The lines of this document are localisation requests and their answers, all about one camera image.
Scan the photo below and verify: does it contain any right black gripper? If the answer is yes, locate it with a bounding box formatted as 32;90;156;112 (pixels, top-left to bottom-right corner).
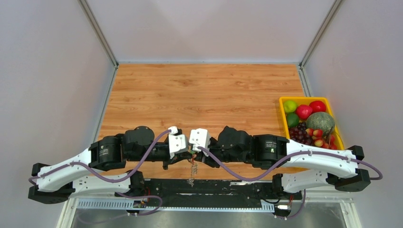
194;137;251;169

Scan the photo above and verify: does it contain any red handled metal key organizer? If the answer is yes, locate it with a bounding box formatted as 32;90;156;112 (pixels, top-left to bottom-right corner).
187;151;198;187

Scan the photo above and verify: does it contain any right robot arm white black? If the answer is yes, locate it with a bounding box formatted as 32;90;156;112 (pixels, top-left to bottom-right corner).
190;126;371;199

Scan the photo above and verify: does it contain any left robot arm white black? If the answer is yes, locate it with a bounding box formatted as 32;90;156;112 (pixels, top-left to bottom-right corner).
28;126;191;204

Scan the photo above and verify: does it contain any dark green lime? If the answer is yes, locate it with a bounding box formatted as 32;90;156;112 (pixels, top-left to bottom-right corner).
286;113;299;128

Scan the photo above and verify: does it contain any purple grape bunch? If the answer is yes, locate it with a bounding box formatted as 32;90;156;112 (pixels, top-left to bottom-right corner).
288;122;314;145

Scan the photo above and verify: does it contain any light green apple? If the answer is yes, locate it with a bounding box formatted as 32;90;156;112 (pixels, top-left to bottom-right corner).
283;100;298;114

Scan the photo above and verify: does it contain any red apple left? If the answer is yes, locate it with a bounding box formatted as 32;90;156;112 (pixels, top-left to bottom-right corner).
295;104;313;120

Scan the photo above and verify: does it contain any red apple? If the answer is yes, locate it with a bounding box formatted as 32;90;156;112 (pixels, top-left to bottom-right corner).
309;100;326;113
295;104;313;120

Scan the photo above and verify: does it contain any yellow plastic fruit bin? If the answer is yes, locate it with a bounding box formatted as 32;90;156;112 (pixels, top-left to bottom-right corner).
278;96;346;150

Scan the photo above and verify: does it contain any small red peaches cluster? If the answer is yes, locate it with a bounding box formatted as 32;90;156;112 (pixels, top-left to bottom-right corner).
305;128;338;150

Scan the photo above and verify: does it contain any green netted melon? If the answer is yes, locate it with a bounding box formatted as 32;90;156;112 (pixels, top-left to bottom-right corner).
306;112;336;135

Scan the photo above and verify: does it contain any red apple right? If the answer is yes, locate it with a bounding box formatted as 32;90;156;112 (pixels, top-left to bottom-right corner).
309;100;326;113

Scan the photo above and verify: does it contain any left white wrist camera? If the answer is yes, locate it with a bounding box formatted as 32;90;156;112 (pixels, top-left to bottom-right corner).
168;126;189;159

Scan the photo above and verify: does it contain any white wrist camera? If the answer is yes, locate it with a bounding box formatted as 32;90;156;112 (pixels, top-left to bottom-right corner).
168;126;189;159
189;128;211;152

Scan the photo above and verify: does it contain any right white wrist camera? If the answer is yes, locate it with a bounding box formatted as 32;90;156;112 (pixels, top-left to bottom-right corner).
189;128;211;152

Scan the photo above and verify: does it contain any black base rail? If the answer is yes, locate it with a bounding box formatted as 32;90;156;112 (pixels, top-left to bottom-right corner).
115;178;303;209

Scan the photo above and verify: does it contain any slotted white cable duct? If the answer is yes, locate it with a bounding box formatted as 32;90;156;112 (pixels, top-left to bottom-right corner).
77;199;275;213

